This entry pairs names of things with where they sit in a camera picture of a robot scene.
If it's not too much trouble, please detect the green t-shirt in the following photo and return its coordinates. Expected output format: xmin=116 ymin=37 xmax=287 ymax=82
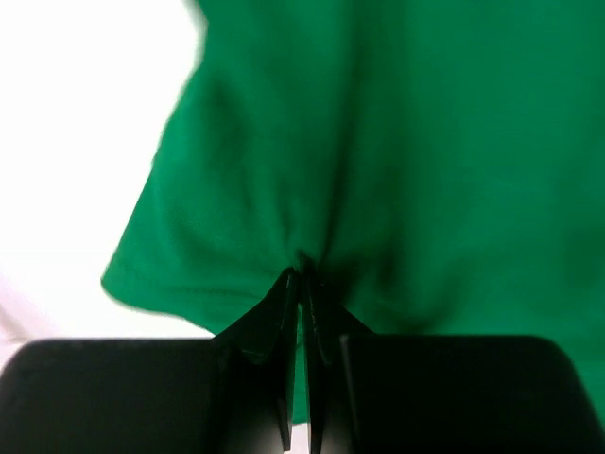
xmin=101 ymin=1 xmax=604 ymax=411

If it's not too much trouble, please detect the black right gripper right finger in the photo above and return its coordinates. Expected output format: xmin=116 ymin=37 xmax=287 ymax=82
xmin=302 ymin=272 xmax=604 ymax=453

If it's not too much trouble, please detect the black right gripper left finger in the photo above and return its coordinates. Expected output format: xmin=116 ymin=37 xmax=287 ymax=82
xmin=1 ymin=270 xmax=298 ymax=454

